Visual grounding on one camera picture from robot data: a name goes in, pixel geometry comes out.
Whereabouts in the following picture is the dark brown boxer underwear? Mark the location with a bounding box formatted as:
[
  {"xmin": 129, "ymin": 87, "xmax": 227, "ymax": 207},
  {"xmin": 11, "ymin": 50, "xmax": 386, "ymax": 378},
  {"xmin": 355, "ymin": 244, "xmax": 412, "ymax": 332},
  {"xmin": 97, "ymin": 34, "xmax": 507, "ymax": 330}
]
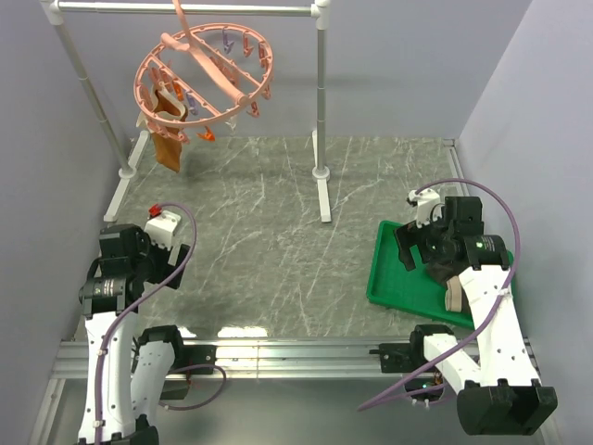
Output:
[{"xmin": 426, "ymin": 263, "xmax": 471, "ymax": 314}]

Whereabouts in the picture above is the pink round clip hanger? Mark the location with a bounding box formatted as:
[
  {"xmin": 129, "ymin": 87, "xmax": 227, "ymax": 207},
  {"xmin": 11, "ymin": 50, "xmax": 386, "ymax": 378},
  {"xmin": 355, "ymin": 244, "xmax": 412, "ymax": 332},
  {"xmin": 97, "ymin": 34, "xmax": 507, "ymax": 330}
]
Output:
[{"xmin": 132, "ymin": 1, "xmax": 274, "ymax": 144}]

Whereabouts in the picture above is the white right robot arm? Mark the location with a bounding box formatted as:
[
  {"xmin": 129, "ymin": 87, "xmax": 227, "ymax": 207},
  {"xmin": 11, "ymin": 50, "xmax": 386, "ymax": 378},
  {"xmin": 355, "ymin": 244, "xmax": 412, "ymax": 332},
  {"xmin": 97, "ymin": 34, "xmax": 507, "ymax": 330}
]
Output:
[{"xmin": 387, "ymin": 189, "xmax": 558, "ymax": 436}]

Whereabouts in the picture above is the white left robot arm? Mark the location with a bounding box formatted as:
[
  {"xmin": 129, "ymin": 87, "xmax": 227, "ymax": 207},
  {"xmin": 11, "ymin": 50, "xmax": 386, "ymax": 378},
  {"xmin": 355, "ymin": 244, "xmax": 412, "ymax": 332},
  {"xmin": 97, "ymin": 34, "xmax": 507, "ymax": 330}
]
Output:
[{"xmin": 77, "ymin": 213, "xmax": 221, "ymax": 444}]

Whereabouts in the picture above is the orange brown hanging underwear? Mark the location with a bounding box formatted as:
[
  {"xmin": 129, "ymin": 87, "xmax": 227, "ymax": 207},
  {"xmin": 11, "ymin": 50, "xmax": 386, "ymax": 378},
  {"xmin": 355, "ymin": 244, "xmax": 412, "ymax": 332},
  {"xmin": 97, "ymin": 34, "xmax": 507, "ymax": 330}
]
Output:
[{"xmin": 136, "ymin": 86, "xmax": 188, "ymax": 172}]

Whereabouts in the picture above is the green plastic tray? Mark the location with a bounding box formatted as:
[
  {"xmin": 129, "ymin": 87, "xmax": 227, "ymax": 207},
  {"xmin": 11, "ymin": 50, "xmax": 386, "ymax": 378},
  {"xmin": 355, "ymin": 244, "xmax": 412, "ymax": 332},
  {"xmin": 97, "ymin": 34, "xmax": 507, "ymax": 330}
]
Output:
[{"xmin": 365, "ymin": 220, "xmax": 515, "ymax": 330}]

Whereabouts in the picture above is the white metal clothes rack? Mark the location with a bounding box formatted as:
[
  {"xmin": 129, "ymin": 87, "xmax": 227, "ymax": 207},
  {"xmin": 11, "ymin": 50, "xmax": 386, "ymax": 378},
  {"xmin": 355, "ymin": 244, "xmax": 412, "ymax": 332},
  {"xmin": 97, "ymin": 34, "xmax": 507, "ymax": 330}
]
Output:
[{"xmin": 41, "ymin": 1, "xmax": 332, "ymax": 223}]

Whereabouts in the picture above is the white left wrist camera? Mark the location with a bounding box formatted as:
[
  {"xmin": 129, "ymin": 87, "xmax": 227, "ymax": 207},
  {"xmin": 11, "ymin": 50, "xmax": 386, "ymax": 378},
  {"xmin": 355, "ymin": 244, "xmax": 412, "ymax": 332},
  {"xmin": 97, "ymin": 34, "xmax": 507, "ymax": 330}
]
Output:
[{"xmin": 144, "ymin": 204, "xmax": 182, "ymax": 251}]

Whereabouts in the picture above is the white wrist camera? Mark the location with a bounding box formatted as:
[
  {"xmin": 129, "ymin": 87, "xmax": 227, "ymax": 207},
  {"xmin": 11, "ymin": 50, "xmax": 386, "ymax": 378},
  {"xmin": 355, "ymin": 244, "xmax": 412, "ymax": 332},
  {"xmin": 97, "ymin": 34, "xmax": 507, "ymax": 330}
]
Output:
[
  {"xmin": 407, "ymin": 188, "xmax": 443, "ymax": 228},
  {"xmin": 144, "ymin": 204, "xmax": 182, "ymax": 251}
]

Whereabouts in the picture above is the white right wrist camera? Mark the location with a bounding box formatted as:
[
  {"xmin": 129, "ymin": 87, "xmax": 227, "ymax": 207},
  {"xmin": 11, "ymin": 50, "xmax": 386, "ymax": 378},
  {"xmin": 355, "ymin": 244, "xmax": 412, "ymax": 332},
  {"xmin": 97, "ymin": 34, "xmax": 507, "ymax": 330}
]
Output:
[{"xmin": 407, "ymin": 188, "xmax": 443, "ymax": 228}]

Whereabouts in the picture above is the aluminium mounting rail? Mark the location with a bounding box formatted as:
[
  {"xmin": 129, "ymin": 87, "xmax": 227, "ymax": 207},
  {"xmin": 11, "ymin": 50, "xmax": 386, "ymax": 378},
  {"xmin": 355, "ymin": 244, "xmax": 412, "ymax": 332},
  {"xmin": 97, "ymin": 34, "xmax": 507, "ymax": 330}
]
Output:
[{"xmin": 50, "ymin": 337, "xmax": 541, "ymax": 381}]

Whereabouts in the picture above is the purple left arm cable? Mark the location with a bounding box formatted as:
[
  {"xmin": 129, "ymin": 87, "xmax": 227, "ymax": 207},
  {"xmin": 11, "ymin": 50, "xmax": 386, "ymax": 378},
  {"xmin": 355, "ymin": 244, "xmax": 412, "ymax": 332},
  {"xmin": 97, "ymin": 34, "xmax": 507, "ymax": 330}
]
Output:
[{"xmin": 92, "ymin": 202, "xmax": 228, "ymax": 435}]

